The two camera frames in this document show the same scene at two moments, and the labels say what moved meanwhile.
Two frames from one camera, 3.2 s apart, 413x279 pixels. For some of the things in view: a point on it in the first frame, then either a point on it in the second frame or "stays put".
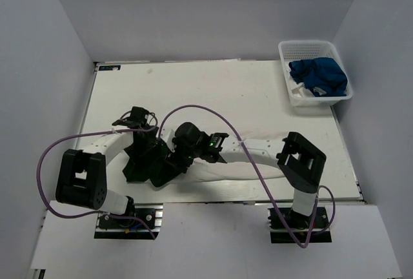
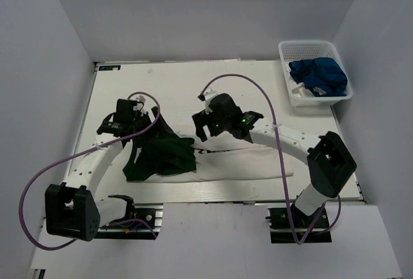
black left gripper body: [142, 146] -> [141, 123]
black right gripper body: [184, 153] -> [217, 125]
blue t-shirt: [322, 73] stays put
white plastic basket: [295, 50] stays put
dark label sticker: [110, 67] stays put
